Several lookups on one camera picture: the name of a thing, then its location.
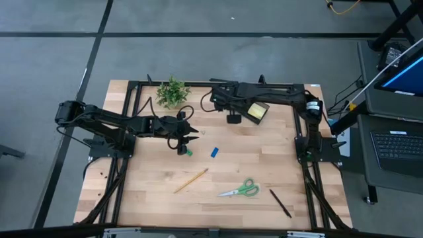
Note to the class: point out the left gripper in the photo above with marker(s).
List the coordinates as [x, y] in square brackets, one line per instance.
[168, 127]

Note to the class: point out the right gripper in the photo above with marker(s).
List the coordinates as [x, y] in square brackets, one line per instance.
[228, 97]

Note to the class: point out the green eraser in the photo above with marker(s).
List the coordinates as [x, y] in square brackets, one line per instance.
[190, 153]

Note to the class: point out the blue eraser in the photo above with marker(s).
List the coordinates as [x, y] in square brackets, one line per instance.
[215, 152]

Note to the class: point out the yellow sticky note pad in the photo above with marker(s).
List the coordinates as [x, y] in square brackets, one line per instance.
[257, 111]

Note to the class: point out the yellow pencil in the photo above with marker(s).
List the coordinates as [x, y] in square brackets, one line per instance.
[191, 180]

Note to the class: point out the dark pen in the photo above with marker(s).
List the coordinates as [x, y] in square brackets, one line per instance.
[280, 203]

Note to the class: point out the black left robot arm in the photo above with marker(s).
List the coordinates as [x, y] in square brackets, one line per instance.
[109, 119]

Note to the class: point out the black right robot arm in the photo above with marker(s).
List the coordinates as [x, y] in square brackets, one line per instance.
[281, 91]

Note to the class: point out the black mesh desk organizer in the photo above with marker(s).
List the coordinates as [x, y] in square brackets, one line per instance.
[246, 114]

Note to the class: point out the green plant in white pot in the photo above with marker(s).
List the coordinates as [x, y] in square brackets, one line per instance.
[172, 94]

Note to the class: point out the white sheet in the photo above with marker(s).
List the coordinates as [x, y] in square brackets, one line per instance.
[346, 147]

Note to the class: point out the grey side cart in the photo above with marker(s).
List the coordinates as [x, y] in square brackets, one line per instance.
[365, 66]

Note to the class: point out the black power box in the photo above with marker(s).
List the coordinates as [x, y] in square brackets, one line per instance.
[391, 54]

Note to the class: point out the cart caster wheel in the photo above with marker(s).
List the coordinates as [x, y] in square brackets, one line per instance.
[369, 199]

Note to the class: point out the black laptop keyboard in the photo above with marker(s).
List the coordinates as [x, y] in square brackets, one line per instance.
[396, 152]

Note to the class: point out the monitor with blue screen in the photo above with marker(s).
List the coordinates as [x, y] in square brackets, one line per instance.
[406, 77]

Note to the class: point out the black stand leg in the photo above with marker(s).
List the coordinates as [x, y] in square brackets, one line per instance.
[393, 26]

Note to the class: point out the grey furniture leg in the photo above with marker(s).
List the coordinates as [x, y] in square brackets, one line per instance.
[10, 152]

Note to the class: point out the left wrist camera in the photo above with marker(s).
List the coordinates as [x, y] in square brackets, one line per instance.
[182, 150]

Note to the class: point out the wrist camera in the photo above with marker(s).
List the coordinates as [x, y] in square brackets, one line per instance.
[234, 119]
[182, 150]

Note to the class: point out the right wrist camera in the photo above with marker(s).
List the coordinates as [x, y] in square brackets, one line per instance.
[234, 119]

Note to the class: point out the black aluminium table frame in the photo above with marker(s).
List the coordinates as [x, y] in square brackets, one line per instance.
[198, 84]

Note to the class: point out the black camera gantry bar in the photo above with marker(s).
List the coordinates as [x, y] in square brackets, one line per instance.
[211, 232]

